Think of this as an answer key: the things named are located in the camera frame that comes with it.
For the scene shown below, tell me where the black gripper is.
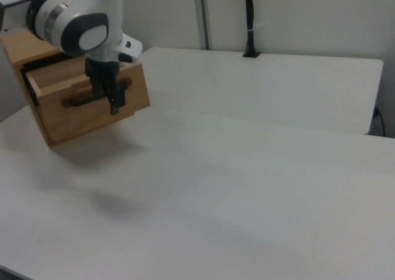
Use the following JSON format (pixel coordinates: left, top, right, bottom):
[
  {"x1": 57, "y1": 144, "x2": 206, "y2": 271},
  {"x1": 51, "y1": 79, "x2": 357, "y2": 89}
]
[{"x1": 85, "y1": 56, "x2": 128, "y2": 115}]

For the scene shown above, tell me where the wooden drawer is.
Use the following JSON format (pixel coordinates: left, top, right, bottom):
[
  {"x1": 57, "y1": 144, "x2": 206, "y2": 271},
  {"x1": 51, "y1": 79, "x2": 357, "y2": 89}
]
[{"x1": 24, "y1": 56, "x2": 151, "y2": 147}]

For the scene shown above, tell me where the wooden drawer cabinet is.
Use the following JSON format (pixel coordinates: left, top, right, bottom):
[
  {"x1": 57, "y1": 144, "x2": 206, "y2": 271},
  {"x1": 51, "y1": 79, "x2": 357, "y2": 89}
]
[{"x1": 1, "y1": 29, "x2": 67, "y2": 148}]

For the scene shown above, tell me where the grey partition post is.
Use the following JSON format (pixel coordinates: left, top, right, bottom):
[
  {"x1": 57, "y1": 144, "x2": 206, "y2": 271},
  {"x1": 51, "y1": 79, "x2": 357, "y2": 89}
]
[{"x1": 192, "y1": 0, "x2": 214, "y2": 51}]

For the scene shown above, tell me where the black camera pole with clamp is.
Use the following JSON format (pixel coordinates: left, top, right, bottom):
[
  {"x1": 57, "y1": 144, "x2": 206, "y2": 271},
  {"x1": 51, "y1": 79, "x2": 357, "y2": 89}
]
[{"x1": 242, "y1": 0, "x2": 262, "y2": 59}]

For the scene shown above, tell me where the black wall cable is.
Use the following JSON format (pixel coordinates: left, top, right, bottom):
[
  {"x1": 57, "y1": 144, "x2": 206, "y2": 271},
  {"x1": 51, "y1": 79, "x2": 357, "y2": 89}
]
[{"x1": 373, "y1": 107, "x2": 387, "y2": 138}]

